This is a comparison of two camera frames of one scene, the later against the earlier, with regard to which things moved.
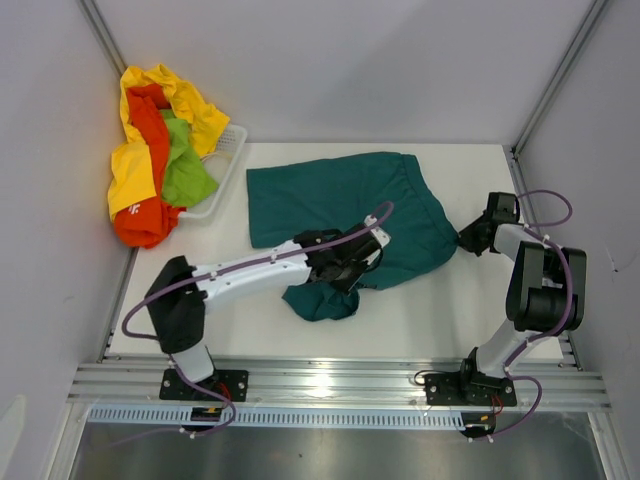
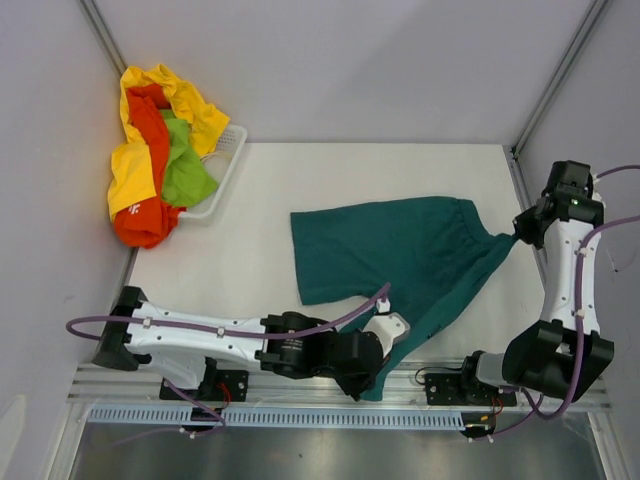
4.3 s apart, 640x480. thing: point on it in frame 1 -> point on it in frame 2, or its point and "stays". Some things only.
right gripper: x=466 y=240 -> x=523 y=227
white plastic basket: x=220 y=163 stays
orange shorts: x=151 y=221 stays
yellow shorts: x=132 y=179 stays
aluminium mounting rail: x=340 y=387 stays
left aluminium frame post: x=95 y=18 stays
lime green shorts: x=186 y=180 stays
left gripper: x=364 y=267 -> x=356 y=388
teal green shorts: x=288 y=199 -> x=433 y=255
